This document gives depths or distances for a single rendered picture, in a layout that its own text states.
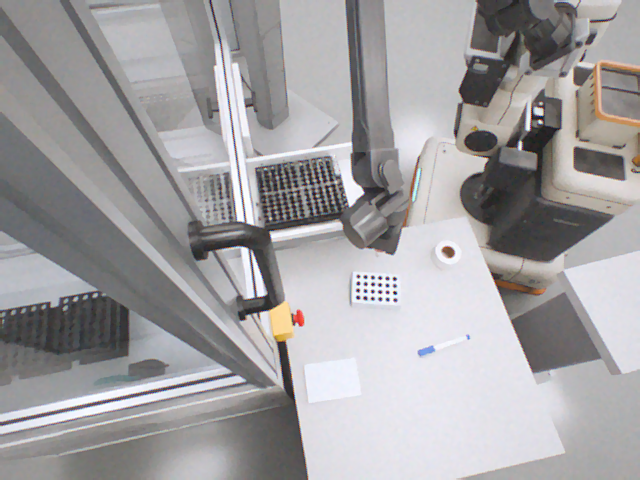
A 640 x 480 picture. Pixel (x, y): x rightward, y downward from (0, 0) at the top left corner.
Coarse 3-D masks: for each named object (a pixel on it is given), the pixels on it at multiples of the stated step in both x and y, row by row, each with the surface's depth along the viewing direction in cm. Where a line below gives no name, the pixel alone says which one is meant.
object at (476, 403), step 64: (320, 256) 108; (384, 256) 108; (448, 256) 109; (320, 320) 101; (384, 320) 101; (448, 320) 101; (384, 384) 94; (448, 384) 94; (512, 384) 94; (320, 448) 88; (384, 448) 88; (448, 448) 88; (512, 448) 88
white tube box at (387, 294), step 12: (360, 276) 102; (372, 276) 103; (384, 276) 102; (396, 276) 102; (360, 288) 100; (372, 288) 101; (384, 288) 101; (396, 288) 101; (360, 300) 99; (372, 300) 103; (384, 300) 99; (396, 300) 100
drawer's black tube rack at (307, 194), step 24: (288, 168) 104; (312, 168) 104; (264, 192) 105; (288, 192) 101; (312, 192) 101; (336, 192) 101; (264, 216) 98; (288, 216) 98; (312, 216) 98; (336, 216) 101
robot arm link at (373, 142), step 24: (360, 0) 61; (360, 24) 62; (384, 24) 63; (360, 48) 62; (384, 48) 64; (360, 72) 63; (384, 72) 64; (360, 96) 64; (384, 96) 65; (360, 120) 65; (384, 120) 65; (360, 144) 66; (384, 144) 65; (360, 168) 68
